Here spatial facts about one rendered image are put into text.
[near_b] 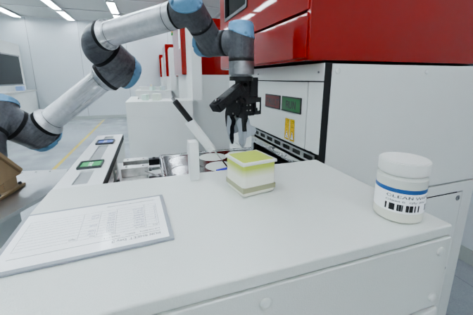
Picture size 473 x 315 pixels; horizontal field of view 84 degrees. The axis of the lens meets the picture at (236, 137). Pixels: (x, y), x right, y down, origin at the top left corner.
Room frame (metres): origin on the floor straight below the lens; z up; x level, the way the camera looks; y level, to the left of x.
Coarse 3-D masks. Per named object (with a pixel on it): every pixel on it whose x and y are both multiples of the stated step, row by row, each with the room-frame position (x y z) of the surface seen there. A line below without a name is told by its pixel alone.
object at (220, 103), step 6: (234, 84) 0.80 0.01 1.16; (240, 84) 0.78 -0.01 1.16; (228, 90) 0.78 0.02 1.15; (234, 90) 0.76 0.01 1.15; (240, 90) 0.77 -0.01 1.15; (222, 96) 0.76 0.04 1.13; (228, 96) 0.74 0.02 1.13; (234, 96) 0.76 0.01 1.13; (216, 102) 0.73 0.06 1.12; (222, 102) 0.73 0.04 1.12; (228, 102) 0.74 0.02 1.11; (216, 108) 0.73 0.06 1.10; (222, 108) 0.73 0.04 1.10
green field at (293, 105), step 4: (284, 100) 0.86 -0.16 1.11; (288, 100) 0.84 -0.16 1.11; (292, 100) 0.81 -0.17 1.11; (296, 100) 0.79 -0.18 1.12; (300, 100) 0.77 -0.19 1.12; (284, 104) 0.86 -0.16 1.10; (288, 104) 0.84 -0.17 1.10; (292, 104) 0.81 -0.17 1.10; (296, 104) 0.79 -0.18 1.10; (284, 108) 0.86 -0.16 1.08; (288, 108) 0.83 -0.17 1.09; (292, 108) 0.81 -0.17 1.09; (296, 108) 0.79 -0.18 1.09
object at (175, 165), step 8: (208, 152) 0.98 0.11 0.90; (224, 152) 0.98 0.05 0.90; (168, 160) 0.87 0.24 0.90; (176, 160) 0.87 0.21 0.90; (184, 160) 0.87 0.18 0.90; (200, 160) 0.87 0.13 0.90; (224, 160) 0.87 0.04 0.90; (168, 168) 0.79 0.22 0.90; (176, 168) 0.79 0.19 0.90; (184, 168) 0.79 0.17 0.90; (200, 168) 0.79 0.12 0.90
